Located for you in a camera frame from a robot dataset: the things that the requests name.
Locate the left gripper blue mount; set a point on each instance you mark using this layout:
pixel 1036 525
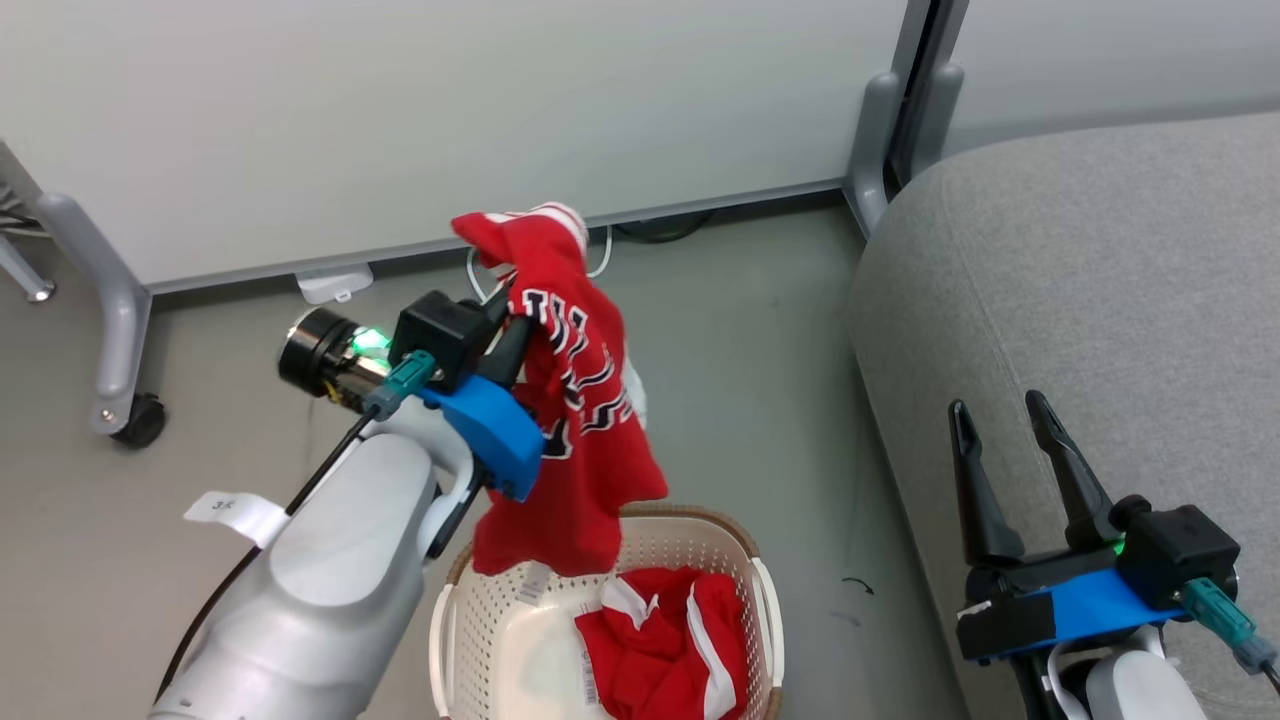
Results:
pixel 495 430

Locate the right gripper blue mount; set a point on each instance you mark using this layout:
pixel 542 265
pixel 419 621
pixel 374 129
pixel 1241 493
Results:
pixel 1060 605

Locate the red jersey with black-white print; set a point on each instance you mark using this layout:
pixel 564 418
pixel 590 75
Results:
pixel 585 470

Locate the red garment with white stripes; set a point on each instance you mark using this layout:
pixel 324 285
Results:
pixel 650 650

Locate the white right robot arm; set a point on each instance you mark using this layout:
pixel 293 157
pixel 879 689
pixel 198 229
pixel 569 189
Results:
pixel 1130 690

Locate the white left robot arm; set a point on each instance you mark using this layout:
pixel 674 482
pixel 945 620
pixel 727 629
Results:
pixel 340 560

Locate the cream perforated laundry basket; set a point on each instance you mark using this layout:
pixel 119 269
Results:
pixel 520 650

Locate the grey fabric sofa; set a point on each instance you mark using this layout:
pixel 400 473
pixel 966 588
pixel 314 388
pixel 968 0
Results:
pixel 1100 280

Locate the wide white partition panel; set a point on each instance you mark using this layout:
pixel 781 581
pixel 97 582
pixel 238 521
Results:
pixel 450 110

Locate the short grey partition leg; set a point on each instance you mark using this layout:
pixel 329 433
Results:
pixel 875 150
pixel 935 110

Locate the black caster wheel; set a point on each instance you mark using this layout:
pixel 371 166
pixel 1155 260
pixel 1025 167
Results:
pixel 140 420

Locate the long grey partition leg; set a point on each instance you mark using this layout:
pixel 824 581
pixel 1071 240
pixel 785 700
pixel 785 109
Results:
pixel 115 310

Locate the narrow white partition panel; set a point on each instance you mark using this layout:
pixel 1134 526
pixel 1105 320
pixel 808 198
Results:
pixel 1110 60

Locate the thin grey metal stand leg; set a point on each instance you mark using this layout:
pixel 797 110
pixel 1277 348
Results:
pixel 25 272

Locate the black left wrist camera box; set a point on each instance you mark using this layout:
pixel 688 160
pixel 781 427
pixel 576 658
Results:
pixel 445 335

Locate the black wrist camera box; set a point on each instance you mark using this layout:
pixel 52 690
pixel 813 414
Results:
pixel 445 335
pixel 1185 550

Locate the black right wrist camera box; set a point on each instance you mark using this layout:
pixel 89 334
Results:
pixel 1185 550

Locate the white plastic floor bracket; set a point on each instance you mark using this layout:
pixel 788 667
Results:
pixel 335 283

